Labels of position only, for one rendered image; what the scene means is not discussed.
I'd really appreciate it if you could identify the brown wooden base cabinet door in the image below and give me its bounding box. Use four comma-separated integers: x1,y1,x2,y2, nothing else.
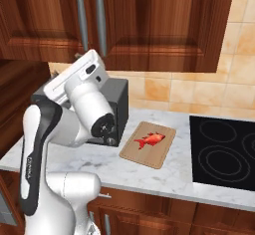
98,206,197,235

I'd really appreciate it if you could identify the grey bar cabinet handle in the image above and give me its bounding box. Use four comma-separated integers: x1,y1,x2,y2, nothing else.
75,0,90,53
95,0,109,58

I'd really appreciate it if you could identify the wooden cutting board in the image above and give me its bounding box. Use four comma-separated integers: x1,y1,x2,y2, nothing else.
119,120,177,170

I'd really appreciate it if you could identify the brown wooden drawer front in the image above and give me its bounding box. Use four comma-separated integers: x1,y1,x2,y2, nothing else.
194,201,255,235
98,186,199,215

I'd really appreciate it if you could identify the black hob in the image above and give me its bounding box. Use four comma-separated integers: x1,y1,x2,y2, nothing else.
188,115,255,192

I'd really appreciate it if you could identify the black toaster oven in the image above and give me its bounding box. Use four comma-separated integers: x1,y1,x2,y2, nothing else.
31,77,129,148

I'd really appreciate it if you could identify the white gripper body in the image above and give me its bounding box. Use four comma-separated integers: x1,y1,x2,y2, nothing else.
43,49,102,106

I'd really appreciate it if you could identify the grey appliance panel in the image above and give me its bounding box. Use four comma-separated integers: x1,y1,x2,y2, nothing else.
0,191,18,227

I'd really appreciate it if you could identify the dark wooden tall cabinet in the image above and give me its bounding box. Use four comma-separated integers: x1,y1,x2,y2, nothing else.
0,59,52,158

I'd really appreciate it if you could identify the grey base cabinet handle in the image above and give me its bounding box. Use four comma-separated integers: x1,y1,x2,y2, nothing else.
104,213,112,235
88,210,97,227

